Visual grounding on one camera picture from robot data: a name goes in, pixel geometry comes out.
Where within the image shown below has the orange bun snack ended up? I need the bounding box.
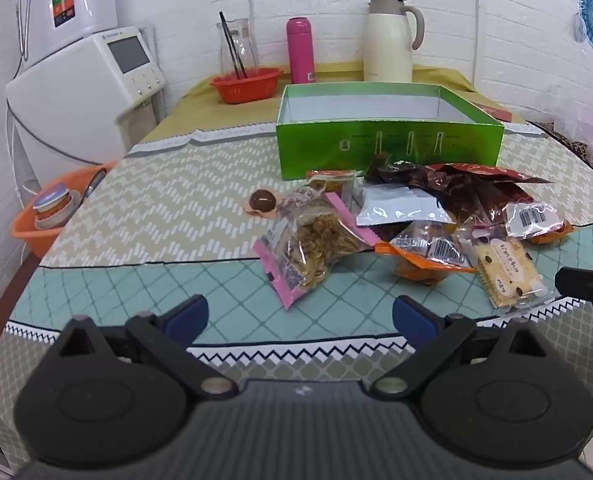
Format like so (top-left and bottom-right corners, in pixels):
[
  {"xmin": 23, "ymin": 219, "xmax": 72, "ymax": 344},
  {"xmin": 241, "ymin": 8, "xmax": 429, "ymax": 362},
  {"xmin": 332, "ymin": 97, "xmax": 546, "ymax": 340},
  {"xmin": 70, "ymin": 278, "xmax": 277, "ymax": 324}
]
[{"xmin": 374, "ymin": 221, "xmax": 475, "ymax": 286}]

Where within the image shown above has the clear barcode snack packet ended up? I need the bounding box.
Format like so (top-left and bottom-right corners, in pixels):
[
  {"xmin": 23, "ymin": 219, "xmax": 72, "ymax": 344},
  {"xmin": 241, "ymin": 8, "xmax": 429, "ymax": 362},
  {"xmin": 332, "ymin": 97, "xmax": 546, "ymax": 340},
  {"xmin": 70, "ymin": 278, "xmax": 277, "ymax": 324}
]
[{"xmin": 503, "ymin": 202, "xmax": 573, "ymax": 245}]

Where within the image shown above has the white silver snack pouch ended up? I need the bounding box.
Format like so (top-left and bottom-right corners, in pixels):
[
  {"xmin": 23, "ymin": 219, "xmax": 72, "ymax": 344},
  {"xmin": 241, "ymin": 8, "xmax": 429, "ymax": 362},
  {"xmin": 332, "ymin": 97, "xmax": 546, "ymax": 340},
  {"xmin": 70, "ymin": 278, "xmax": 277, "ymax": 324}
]
[{"xmin": 354, "ymin": 184, "xmax": 455, "ymax": 226}]

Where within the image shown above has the dark brown snack bag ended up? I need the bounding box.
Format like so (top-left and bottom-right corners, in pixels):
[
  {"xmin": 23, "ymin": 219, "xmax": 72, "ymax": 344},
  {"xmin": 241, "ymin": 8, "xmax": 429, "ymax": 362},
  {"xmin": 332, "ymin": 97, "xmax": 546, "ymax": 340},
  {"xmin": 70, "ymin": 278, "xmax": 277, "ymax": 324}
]
[{"xmin": 365, "ymin": 155, "xmax": 550, "ymax": 226}]

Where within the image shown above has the pink dried snack bag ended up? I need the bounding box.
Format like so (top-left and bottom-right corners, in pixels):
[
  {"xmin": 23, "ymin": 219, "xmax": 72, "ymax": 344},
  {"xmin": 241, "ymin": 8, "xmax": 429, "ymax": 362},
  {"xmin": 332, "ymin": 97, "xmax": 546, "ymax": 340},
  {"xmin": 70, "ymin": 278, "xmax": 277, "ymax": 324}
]
[{"xmin": 254, "ymin": 185, "xmax": 380, "ymax": 309}]

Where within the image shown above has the orange brown snack packet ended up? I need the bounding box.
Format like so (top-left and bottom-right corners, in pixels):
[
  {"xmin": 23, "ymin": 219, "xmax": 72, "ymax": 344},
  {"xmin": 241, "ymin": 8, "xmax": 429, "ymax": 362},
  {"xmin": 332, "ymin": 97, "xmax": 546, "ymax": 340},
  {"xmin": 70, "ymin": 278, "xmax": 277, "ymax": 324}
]
[{"xmin": 306, "ymin": 170, "xmax": 359, "ymax": 209}]

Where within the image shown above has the cookie cracker packet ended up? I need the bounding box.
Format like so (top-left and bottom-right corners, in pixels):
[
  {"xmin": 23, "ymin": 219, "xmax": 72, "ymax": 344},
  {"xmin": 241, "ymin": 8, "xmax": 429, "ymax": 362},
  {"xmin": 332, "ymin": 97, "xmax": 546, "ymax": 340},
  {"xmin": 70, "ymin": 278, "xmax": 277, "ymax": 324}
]
[{"xmin": 456, "ymin": 226, "xmax": 553, "ymax": 309}]

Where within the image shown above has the round chocolate snack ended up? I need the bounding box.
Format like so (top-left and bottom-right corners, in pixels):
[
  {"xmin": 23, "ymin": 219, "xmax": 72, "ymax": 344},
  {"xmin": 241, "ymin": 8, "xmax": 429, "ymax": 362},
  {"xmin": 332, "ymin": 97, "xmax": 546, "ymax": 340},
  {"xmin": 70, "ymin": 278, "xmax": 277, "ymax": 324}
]
[{"xmin": 242, "ymin": 188, "xmax": 280, "ymax": 219}]

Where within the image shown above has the orange plastic basin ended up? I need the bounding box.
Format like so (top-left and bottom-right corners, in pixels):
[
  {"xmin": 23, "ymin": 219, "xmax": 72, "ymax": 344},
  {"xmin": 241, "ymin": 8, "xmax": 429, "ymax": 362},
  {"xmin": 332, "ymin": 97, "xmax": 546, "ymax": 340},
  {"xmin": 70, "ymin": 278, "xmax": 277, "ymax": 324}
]
[{"xmin": 11, "ymin": 162, "xmax": 116, "ymax": 258}]

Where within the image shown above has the yellow green tablecloth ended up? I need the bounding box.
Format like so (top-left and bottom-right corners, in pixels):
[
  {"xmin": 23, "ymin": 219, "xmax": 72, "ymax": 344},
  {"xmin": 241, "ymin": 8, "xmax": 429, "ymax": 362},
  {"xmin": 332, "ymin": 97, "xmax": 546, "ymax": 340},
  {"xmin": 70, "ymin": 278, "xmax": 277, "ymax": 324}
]
[{"xmin": 140, "ymin": 60, "xmax": 527, "ymax": 146}]

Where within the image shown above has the green cardboard box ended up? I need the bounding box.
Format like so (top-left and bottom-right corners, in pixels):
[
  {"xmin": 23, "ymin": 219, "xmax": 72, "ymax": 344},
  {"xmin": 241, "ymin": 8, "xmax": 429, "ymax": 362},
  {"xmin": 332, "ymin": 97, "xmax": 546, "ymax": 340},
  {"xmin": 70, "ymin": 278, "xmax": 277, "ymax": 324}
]
[{"xmin": 276, "ymin": 81, "xmax": 505, "ymax": 180}]

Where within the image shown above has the white water dispenser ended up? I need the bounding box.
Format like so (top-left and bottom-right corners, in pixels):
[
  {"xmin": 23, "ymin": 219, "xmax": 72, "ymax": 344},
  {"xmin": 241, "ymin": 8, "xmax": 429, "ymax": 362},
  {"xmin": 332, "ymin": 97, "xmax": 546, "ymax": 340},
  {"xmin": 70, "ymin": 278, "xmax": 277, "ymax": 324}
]
[{"xmin": 6, "ymin": 26, "xmax": 166, "ymax": 186}]

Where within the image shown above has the red plastic basket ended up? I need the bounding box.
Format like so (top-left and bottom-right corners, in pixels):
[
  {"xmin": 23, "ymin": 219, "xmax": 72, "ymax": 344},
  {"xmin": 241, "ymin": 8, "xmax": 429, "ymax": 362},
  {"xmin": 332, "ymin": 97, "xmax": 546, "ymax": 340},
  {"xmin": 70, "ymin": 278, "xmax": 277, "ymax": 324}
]
[{"xmin": 211, "ymin": 67, "xmax": 283, "ymax": 105}]

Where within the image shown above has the black stirring stick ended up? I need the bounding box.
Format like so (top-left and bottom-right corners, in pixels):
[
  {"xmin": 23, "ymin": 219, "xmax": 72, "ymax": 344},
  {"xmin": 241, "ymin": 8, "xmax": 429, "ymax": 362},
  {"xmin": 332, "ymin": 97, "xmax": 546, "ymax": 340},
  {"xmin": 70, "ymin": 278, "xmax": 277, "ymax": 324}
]
[{"xmin": 219, "ymin": 12, "xmax": 248, "ymax": 79}]

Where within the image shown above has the cream thermos jug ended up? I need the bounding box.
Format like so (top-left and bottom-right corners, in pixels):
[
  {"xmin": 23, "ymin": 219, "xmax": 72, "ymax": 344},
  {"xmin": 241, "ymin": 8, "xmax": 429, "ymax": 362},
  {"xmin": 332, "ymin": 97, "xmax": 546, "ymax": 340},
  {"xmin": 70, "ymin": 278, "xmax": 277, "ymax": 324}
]
[{"xmin": 362, "ymin": 0, "xmax": 425, "ymax": 84}]

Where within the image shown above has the glass carafe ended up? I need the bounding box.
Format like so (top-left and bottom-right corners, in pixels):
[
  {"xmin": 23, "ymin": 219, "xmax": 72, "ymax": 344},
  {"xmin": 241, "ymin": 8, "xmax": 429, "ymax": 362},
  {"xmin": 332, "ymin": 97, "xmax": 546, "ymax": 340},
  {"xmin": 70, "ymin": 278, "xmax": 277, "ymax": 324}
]
[{"xmin": 216, "ymin": 18, "xmax": 258, "ymax": 79}]

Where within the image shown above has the pink thermos bottle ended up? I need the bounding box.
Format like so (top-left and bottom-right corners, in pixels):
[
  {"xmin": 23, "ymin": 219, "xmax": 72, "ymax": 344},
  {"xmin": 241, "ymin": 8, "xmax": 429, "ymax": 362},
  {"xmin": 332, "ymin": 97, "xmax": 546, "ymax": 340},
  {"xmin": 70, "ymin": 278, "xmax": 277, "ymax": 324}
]
[{"xmin": 286, "ymin": 18, "xmax": 316, "ymax": 84}]

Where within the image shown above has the white water purifier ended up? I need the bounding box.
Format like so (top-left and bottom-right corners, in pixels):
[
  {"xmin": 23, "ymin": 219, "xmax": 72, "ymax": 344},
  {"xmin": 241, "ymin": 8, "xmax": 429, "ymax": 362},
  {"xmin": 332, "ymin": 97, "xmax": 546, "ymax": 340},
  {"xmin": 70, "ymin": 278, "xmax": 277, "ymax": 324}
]
[{"xmin": 18, "ymin": 0, "xmax": 118, "ymax": 66}]

